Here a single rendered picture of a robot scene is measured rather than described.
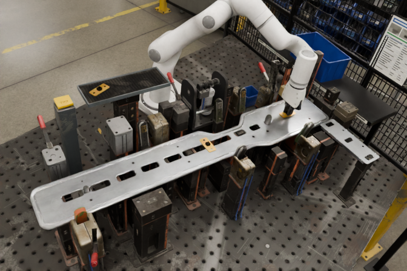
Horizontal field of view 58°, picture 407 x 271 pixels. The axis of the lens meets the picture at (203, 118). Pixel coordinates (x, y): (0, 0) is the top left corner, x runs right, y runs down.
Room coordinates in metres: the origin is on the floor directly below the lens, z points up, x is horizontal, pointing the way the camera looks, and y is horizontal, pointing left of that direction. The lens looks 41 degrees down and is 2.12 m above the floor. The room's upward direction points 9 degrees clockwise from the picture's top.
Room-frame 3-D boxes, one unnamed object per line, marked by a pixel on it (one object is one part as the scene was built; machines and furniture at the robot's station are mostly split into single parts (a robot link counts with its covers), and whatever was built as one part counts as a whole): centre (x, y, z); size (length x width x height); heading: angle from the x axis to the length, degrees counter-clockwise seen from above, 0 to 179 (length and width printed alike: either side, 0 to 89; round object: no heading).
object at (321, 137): (1.31, -0.58, 0.84); 0.11 x 0.10 x 0.28; 38
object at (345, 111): (1.48, -0.70, 0.88); 0.08 x 0.08 x 0.36; 38
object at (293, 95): (1.42, -0.40, 1.14); 0.10 x 0.07 x 0.11; 38
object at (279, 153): (1.16, -0.36, 0.84); 0.11 x 0.08 x 0.29; 38
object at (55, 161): (0.89, 0.53, 0.88); 0.11 x 0.10 x 0.36; 38
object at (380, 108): (1.84, -0.62, 1.01); 0.90 x 0.22 x 0.03; 38
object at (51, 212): (1.11, -0.02, 1.00); 1.38 x 0.22 x 0.02; 128
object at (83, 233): (0.62, 0.31, 0.88); 0.15 x 0.11 x 0.36; 38
